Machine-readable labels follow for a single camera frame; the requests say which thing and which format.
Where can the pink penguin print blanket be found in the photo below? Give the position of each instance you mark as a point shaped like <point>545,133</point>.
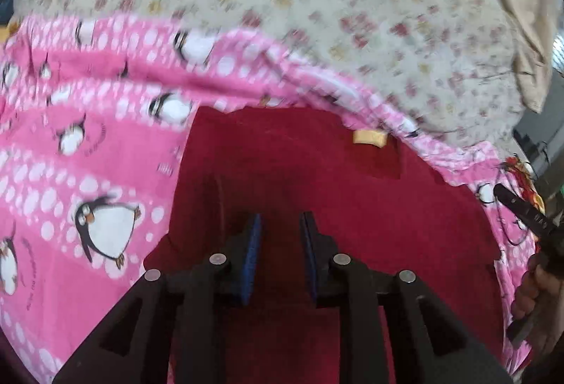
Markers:
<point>88,146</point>

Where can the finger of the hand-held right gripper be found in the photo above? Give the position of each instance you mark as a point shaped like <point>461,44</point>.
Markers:
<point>524,210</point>

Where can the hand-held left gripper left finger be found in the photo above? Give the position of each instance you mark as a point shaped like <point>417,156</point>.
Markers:
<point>252,260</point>

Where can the beige curtain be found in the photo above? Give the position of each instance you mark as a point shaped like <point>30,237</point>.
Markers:
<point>524,13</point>

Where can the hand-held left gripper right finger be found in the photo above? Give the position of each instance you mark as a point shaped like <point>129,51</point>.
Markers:
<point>309,260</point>

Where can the person's right hand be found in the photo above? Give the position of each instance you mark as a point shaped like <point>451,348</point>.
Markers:
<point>544,296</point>

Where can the dark red cloth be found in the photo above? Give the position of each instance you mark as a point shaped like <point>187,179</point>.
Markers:
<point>308,163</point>

